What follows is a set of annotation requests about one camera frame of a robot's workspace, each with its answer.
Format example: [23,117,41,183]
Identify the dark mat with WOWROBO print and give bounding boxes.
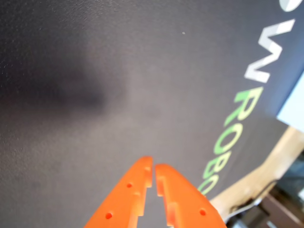
[0,0,304,228]

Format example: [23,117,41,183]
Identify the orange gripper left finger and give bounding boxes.
[83,156,153,228]

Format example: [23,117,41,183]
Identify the grey cable beyond table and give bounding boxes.
[223,198,263,224]

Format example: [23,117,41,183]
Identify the white open cardboard box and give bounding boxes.
[276,70,304,133]

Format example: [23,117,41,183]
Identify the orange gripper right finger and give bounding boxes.
[154,163,226,228]

